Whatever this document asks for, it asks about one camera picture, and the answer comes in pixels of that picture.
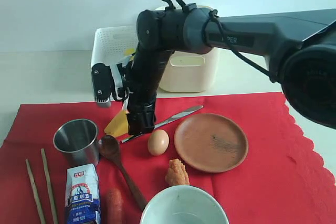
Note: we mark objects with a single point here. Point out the white woven plastic basket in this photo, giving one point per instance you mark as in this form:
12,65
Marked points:
115,47

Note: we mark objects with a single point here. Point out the blue white milk carton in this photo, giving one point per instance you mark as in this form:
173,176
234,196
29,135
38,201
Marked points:
82,198

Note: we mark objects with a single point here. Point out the pale blue ceramic bowl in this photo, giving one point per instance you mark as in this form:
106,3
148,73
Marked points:
183,204

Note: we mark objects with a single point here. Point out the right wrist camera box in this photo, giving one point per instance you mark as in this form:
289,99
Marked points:
102,83

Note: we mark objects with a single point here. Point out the stainless steel cup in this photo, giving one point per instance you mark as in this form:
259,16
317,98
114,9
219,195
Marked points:
77,140

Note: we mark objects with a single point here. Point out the red sausage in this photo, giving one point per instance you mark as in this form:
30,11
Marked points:
114,206

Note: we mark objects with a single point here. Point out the silver table knife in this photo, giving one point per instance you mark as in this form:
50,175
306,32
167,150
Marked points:
173,118

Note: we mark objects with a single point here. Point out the red scalloped table cloth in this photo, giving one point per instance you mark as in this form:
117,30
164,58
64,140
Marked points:
282,179

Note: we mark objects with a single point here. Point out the yellow cheese wedge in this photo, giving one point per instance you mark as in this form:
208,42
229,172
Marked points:
118,126

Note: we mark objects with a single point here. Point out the cream plastic bin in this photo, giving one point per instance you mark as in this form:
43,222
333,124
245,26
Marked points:
186,72

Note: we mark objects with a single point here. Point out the dark wooden spoon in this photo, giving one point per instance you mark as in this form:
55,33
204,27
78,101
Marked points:
110,149

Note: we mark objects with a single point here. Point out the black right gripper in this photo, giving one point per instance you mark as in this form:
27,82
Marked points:
145,75

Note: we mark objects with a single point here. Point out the orange fried chicken piece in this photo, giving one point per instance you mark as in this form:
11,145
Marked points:
176,173

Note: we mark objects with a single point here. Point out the brown wooden plate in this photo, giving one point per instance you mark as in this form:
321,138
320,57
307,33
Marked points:
210,143

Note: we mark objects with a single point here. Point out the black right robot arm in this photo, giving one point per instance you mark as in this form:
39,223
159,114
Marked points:
294,49

